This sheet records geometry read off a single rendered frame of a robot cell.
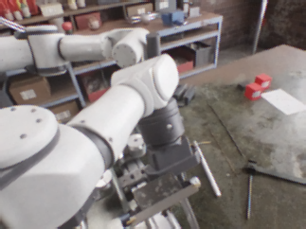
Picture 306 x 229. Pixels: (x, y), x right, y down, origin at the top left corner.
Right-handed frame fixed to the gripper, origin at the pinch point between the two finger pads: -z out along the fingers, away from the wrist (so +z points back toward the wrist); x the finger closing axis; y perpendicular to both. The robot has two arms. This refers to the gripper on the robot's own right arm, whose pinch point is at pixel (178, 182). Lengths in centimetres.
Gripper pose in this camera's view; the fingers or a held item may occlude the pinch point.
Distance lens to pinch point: 46.3
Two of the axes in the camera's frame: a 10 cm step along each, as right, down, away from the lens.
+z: -3.0, -9.4, -1.8
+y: 3.5, 0.7, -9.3
